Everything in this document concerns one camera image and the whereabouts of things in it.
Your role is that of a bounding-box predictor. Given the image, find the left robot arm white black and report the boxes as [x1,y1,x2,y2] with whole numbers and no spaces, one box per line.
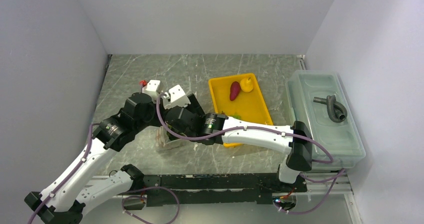
[24,92,160,224]

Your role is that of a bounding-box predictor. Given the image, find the green toy grapes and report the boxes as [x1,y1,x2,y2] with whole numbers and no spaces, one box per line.
[232,114,241,120]

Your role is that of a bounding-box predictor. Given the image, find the black base frame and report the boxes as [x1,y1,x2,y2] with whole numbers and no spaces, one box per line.
[125,173,307,207]

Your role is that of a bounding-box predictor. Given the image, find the clear dotted zip top bag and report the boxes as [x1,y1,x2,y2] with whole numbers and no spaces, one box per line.
[155,127,185,152]

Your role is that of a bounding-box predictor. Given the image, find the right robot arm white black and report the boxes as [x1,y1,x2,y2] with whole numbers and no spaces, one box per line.
[156,93,314,192]

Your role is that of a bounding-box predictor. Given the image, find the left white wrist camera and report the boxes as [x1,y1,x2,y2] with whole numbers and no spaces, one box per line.
[139,80,163,103]

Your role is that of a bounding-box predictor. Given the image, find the yellow plastic tray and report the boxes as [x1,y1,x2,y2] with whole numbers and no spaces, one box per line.
[207,72,275,149]

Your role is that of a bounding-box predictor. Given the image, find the clear plastic storage box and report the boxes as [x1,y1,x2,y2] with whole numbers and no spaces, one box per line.
[285,70,366,172]

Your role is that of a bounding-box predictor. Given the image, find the yellow toy pear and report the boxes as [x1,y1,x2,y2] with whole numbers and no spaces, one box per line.
[240,77,254,93]

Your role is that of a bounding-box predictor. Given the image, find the grey corrugated hose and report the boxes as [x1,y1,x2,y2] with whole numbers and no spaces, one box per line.
[312,94,348,124]

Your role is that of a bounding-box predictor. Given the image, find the purple toy eggplant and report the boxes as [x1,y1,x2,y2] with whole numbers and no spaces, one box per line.
[229,81,241,101]

